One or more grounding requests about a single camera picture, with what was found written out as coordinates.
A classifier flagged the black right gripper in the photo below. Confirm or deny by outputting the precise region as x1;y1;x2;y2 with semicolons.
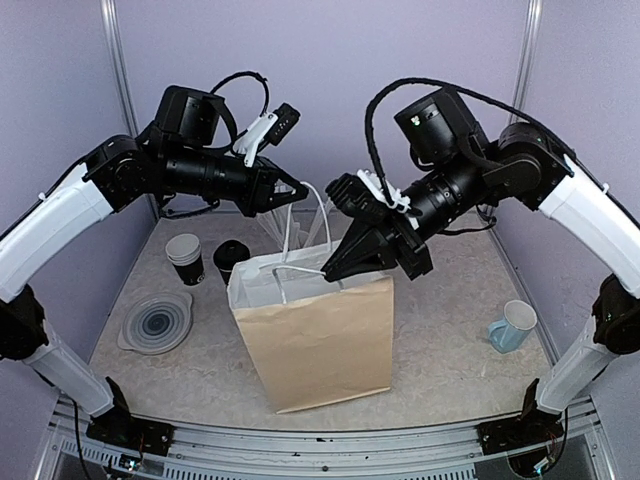
324;144;494;278

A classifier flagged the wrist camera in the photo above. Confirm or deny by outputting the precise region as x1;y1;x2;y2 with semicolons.
324;92;491;221
231;103;301;168

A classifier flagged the stack of paper cups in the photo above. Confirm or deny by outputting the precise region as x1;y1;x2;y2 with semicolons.
165;233;205;286

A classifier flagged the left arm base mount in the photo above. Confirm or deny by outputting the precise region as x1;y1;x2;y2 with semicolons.
86;377;175;457

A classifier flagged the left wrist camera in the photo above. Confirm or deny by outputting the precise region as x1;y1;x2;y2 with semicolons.
231;103;301;168

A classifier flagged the black plastic cup lid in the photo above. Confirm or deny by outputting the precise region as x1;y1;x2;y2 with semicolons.
213;239;251;272

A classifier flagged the aluminium front rail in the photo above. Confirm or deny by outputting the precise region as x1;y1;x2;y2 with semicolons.
34;397;616;480

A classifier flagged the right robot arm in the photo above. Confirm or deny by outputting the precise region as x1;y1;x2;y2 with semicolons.
323;122;639;444

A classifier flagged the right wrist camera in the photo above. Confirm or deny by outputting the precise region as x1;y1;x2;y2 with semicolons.
324;92;491;221

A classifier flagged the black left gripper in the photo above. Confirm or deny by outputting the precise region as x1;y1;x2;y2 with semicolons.
161;142;308;216

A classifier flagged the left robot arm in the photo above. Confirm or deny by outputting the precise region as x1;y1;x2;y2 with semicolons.
1;85;309;445

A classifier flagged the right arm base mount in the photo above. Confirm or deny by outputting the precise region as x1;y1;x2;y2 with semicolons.
476;379;564;455

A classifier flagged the brown paper takeout bag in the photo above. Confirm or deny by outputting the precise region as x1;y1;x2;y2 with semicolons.
227;239;394;413

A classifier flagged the light blue ceramic mug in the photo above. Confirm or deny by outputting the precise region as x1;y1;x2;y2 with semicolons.
488;300;538;354

